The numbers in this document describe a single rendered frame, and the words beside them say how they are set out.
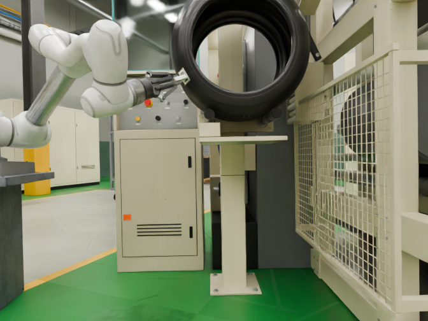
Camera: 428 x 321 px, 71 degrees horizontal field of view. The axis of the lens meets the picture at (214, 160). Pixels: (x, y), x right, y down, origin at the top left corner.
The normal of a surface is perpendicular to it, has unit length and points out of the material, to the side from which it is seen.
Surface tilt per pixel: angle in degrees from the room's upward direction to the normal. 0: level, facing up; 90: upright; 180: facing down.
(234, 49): 90
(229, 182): 90
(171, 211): 90
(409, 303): 90
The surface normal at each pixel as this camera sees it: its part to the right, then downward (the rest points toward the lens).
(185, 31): -0.17, -0.02
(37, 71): 0.92, -0.01
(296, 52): 0.19, 0.05
